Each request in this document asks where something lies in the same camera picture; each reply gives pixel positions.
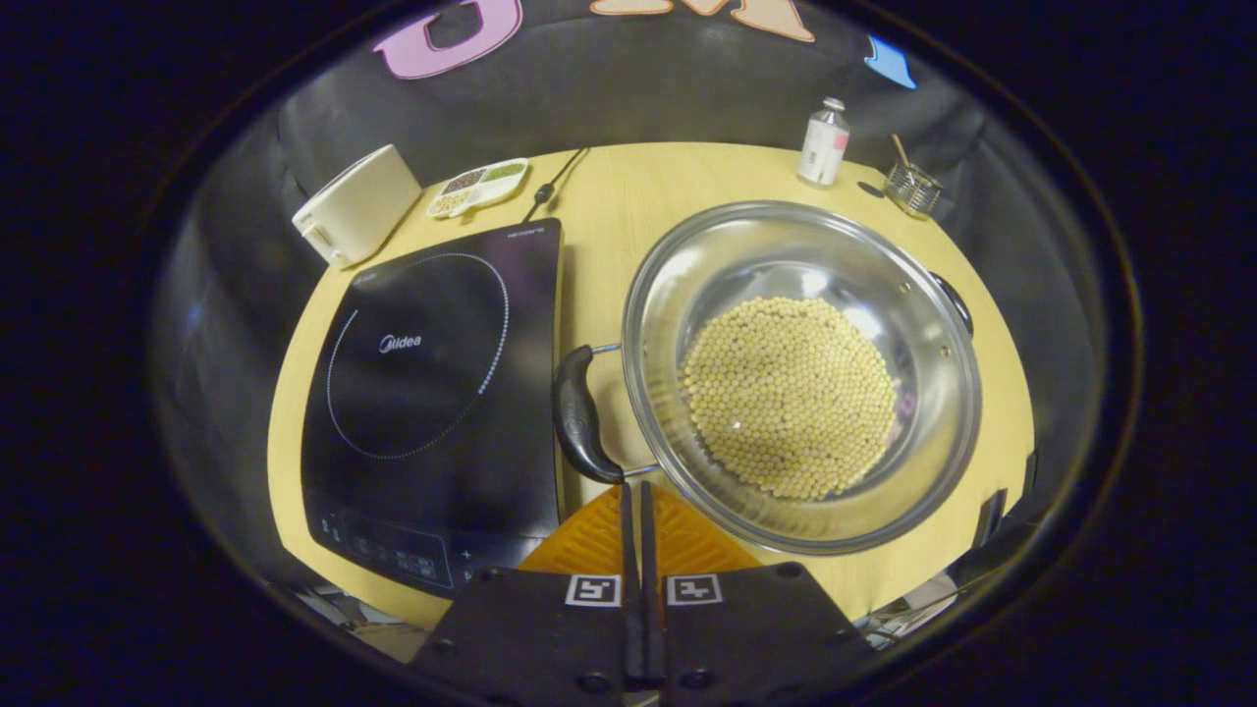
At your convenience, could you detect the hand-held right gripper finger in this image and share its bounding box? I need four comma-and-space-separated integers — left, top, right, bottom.
410, 481, 645, 703
643, 481, 877, 700

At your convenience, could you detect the black induction cooktop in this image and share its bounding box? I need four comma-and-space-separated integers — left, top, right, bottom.
300, 218, 566, 598

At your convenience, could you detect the stainless steel pot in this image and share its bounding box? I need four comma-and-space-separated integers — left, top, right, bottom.
552, 200, 983, 557

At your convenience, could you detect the pile of soybeans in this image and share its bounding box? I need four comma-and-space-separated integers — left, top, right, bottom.
681, 297, 900, 502

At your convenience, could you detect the white divided dish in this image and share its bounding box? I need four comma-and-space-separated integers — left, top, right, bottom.
425, 158, 529, 219

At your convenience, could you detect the white toaster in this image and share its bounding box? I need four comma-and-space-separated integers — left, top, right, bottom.
292, 144, 423, 271

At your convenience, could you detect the small white bottle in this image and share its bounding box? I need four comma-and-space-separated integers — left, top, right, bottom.
796, 96, 851, 188

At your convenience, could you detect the small glass jar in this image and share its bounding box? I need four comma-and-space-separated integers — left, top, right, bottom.
884, 162, 946, 219

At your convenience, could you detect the black power cable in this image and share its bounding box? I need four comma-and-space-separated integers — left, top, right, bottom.
523, 147, 590, 223

